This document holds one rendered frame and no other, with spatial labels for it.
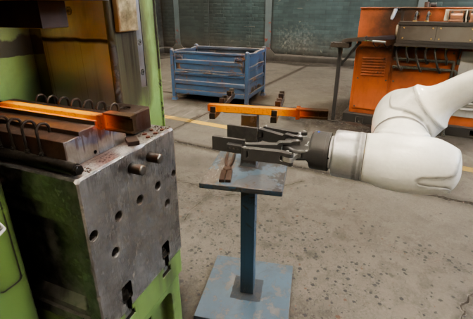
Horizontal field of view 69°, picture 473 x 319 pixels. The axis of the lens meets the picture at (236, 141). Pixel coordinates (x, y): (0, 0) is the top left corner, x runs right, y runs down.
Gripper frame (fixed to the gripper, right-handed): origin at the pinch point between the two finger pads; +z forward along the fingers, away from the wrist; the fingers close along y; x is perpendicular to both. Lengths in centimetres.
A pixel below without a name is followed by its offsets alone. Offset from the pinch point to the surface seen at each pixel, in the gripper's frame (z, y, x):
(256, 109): 9.6, 43.3, -6.5
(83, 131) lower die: 34.9, -6.5, -1.2
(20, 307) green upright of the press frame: 49, -23, -45
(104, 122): 33.3, -1.2, -0.5
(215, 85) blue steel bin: 176, 356, -75
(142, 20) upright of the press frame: 50, 40, 21
